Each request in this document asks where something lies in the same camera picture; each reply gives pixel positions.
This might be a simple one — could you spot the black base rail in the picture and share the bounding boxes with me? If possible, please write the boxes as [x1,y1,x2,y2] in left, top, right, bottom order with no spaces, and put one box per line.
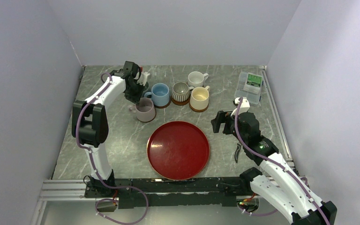
[84,177,253,209]

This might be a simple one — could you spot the cream yellow mug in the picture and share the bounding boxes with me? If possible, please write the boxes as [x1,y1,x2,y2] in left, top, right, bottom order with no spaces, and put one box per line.
[189,86,210,109]

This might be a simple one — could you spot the clear plastic parts box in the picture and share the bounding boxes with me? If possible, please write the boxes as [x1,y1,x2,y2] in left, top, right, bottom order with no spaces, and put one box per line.
[234,72,263,105]

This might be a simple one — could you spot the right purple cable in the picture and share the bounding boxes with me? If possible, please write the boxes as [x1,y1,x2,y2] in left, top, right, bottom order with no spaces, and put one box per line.
[233,96,333,225]

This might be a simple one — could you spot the grey ribbed mug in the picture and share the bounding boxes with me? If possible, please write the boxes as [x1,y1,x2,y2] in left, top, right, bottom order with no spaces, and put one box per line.
[172,82,194,102]

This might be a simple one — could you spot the brown coaster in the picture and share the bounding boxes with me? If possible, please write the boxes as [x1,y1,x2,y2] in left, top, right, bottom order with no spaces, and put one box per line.
[171,97,190,105]
[154,101,171,109]
[188,104,209,113]

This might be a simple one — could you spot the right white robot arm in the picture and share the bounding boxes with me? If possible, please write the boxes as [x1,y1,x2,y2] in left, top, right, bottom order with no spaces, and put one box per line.
[211,111,337,225]

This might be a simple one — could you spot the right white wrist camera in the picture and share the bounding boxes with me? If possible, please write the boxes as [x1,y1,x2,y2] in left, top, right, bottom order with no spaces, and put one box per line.
[231,97,250,116]

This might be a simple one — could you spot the red round tray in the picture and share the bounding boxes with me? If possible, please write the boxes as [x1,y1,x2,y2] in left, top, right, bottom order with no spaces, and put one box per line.
[147,121,210,181]

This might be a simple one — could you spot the lilac mug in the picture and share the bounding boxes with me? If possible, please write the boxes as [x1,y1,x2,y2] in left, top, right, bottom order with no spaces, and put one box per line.
[129,97,156,123]

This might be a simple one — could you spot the purple cable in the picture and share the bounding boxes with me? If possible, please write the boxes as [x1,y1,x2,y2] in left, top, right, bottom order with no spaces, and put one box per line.
[75,72,150,225]
[233,96,333,225]

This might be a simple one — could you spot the grey-green mug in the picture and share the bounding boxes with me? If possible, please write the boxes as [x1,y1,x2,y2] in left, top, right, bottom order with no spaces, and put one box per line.
[143,82,150,93]

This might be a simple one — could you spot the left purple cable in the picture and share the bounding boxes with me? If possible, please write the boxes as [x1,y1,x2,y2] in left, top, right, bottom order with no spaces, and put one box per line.
[75,72,150,225]

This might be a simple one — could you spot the white mug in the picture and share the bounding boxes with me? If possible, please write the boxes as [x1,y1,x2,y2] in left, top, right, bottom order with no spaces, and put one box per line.
[187,71,209,88]

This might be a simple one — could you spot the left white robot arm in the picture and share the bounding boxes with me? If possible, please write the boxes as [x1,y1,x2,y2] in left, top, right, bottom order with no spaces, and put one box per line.
[71,61,152,197]

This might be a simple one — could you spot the black handled pliers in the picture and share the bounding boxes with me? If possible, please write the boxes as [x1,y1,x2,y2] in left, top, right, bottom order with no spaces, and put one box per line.
[234,142,242,163]

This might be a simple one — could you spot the blue mug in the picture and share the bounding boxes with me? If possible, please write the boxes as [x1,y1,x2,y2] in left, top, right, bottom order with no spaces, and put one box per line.
[144,83,170,106]

